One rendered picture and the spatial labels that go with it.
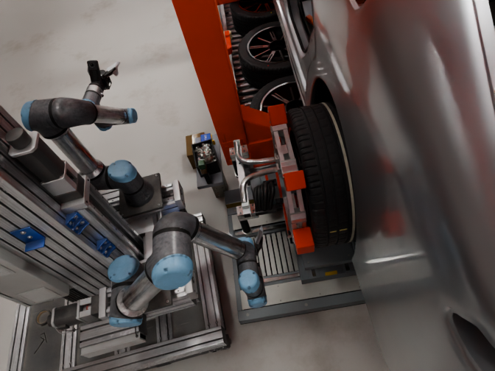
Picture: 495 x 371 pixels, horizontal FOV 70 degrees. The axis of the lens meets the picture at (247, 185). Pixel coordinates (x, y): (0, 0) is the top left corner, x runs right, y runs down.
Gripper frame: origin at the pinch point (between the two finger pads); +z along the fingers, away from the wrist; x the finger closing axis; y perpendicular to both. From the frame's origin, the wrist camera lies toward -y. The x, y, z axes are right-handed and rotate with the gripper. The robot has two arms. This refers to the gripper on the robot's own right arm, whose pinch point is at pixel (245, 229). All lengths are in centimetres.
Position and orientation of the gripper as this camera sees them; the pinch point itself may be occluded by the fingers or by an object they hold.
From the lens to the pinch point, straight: 160.1
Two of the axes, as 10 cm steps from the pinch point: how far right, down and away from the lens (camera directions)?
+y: -1.5, -5.6, -8.2
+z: -1.6, -8.0, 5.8
